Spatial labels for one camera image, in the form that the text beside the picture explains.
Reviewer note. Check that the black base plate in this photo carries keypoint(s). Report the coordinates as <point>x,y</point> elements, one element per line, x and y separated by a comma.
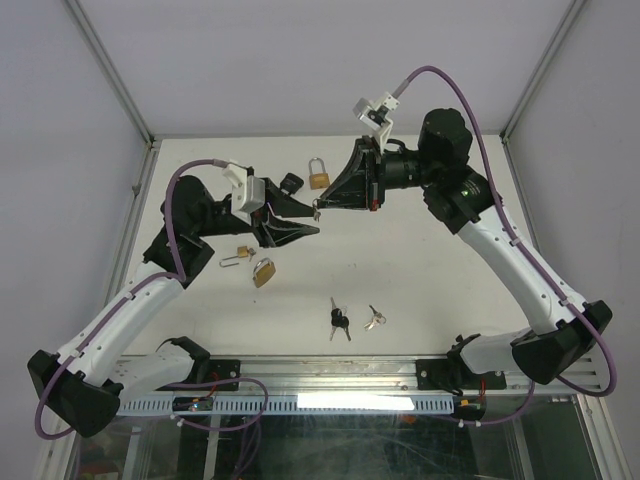
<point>215,369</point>
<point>444,374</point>

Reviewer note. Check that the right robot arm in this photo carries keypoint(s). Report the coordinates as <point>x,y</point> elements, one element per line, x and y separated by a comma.
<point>562,323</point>

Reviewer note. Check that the black headed key set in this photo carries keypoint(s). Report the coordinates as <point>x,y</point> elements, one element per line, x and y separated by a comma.
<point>339,321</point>

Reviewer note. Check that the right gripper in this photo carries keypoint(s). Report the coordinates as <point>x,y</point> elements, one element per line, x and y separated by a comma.
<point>362,183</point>

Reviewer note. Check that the medium brass padlock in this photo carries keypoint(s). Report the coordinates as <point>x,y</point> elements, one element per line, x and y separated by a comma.
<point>263,272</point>

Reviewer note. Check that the silver key set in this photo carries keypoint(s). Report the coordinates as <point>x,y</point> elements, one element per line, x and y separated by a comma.
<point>377,319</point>
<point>316,210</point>

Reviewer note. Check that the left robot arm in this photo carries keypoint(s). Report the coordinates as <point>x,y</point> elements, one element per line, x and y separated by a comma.
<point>81,382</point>

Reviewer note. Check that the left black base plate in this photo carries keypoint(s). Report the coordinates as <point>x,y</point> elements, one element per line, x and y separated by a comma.
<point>215,369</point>

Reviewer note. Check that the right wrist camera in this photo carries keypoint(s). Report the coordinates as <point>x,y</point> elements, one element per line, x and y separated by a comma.
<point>376,116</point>

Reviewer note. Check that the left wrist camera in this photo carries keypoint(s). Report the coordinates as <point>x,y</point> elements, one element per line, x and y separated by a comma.
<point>248,193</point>

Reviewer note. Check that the tall brass padlock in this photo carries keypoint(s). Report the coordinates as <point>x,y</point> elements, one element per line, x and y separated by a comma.
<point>318,175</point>

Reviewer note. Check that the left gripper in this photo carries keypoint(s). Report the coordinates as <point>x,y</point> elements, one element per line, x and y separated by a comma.
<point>278,232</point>

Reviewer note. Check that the small brass padlock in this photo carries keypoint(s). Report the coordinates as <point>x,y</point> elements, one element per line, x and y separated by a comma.
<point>242,252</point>

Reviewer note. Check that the white slotted cable duct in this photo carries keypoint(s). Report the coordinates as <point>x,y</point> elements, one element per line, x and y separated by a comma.
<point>298,404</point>

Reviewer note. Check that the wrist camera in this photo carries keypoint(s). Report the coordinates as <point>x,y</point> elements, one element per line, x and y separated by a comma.
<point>248,193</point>
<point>376,116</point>

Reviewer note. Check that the aluminium mounting rail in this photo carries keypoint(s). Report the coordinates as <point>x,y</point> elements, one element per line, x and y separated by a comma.
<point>389,373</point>

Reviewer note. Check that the black padlock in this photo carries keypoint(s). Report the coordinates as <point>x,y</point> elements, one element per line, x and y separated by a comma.
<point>291,184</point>

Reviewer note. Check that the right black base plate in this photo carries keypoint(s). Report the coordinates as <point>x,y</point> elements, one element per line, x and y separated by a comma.
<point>444,374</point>

